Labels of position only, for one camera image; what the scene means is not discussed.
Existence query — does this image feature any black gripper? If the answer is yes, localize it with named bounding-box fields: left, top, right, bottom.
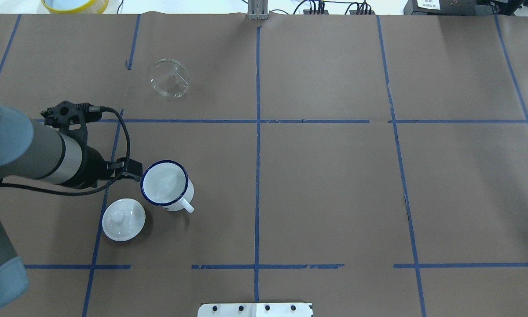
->
left=73, top=146, right=143, bottom=189

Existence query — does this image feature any white ceramic lid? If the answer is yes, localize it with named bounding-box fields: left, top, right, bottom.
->
left=101, top=198, right=146, bottom=242

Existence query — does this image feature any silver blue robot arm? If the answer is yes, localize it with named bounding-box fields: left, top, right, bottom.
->
left=0, top=101, right=143, bottom=309

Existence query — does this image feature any white enamel mug blue rim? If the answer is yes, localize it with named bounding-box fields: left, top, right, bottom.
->
left=140, top=160, right=195, bottom=214

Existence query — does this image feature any yellow tape roll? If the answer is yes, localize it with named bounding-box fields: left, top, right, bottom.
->
left=41, top=0, right=109, bottom=14

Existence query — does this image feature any black desktop box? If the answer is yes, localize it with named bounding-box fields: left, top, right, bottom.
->
left=403, top=0, right=495, bottom=16

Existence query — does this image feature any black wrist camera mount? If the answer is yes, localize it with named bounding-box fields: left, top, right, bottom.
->
left=40, top=101, right=103, bottom=144

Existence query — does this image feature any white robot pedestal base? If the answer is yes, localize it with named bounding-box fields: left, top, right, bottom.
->
left=197, top=302, right=314, bottom=317

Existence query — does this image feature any aluminium frame post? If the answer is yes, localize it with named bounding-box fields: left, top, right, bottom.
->
left=244, top=0, right=269, bottom=21

